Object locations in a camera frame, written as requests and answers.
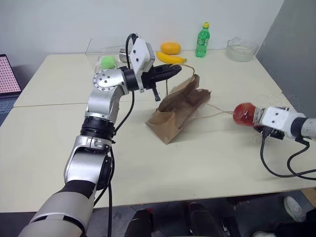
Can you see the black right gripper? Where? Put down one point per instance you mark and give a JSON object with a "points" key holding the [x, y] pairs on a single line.
{"points": [[274, 133]]}

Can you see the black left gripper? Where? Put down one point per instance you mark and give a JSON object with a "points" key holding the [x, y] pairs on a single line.
{"points": [[150, 79]]}

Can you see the shiny red apple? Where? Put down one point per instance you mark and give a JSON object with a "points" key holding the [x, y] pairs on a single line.
{"points": [[244, 114]]}

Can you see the brown paper bag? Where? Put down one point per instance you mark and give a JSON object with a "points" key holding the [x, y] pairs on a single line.
{"points": [[172, 111]]}

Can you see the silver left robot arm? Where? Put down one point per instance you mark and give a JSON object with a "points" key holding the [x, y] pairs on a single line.
{"points": [[103, 98]]}

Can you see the yellow banana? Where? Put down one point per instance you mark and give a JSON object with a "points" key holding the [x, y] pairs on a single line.
{"points": [[170, 59]]}

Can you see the orange mango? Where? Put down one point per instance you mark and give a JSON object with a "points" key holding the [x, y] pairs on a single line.
{"points": [[170, 48]]}

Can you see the green plastic bottle yellow cap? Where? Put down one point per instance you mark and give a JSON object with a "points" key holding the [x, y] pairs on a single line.
{"points": [[203, 42]]}

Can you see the metal cup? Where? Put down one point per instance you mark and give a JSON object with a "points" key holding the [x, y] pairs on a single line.
{"points": [[122, 54]]}

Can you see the green ball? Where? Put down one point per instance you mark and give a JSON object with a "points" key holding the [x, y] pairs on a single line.
{"points": [[108, 62]]}

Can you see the clear plastic box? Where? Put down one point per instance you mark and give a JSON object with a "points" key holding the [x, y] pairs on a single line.
{"points": [[106, 47]]}

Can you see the clear glass bowl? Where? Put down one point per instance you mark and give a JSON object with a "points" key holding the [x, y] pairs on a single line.
{"points": [[242, 53]]}

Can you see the wooden table leg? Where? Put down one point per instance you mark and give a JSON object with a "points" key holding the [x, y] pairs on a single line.
{"points": [[309, 196]]}

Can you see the white shoe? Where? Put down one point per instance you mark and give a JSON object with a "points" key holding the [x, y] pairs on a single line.
{"points": [[264, 234], [293, 208]]}

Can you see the dark rounded shape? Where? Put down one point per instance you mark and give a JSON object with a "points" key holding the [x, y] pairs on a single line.
{"points": [[202, 219], [139, 224]]}

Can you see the grey laptop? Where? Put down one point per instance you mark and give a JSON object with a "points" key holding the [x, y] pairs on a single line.
{"points": [[7, 74]]}

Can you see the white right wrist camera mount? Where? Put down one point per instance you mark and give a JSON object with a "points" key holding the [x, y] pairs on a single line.
{"points": [[277, 118]]}

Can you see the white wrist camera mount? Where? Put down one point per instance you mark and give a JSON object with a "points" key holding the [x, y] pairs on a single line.
{"points": [[142, 55], [277, 118]]}

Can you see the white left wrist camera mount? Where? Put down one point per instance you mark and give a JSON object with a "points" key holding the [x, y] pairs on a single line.
{"points": [[142, 55]]}

